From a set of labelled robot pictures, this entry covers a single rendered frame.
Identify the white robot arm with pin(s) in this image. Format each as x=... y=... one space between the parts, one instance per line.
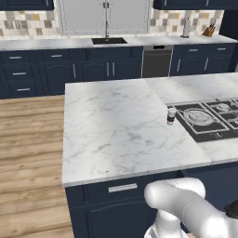
x=186 y=204

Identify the navy island drawer front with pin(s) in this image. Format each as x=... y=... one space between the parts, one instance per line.
x=96 y=192

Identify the grey dishwasher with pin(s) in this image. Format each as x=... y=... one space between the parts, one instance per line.
x=156 y=62

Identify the long navy base cupboard run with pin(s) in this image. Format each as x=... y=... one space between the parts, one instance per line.
x=62 y=74

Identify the black sink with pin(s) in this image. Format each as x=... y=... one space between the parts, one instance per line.
x=109 y=41

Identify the black gas hob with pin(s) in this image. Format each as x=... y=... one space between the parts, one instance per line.
x=201 y=130

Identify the short navy base cupboard run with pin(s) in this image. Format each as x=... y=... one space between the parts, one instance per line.
x=198 y=60

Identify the navy island cupboard door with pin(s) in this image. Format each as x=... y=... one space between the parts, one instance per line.
x=117 y=220

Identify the white framed window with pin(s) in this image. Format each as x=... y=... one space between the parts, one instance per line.
x=80 y=15

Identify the white paper towel roll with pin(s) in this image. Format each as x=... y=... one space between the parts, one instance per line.
x=186 y=28

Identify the navy island side cupboard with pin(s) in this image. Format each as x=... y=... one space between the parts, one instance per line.
x=220 y=182

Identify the wooden knife block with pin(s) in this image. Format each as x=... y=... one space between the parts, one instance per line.
x=208 y=31

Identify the wide navy wall cupboard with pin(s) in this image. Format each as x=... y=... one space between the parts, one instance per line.
x=198 y=3

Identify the narrow navy wall cupboard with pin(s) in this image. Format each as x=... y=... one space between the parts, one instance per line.
x=24 y=4

